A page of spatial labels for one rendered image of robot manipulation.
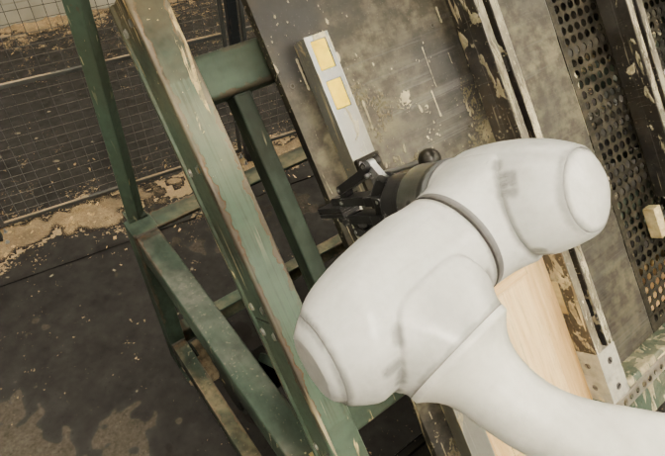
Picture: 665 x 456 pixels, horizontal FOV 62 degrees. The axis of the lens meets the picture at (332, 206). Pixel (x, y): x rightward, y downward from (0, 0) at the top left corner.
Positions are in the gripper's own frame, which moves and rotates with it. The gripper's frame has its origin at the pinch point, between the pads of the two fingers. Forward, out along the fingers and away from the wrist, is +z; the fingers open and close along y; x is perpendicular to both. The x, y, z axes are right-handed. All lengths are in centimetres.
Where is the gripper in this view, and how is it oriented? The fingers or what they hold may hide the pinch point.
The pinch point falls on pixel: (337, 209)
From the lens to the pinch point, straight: 79.8
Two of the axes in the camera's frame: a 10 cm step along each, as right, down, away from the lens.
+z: -4.7, 0.4, 8.8
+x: 8.0, -4.1, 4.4
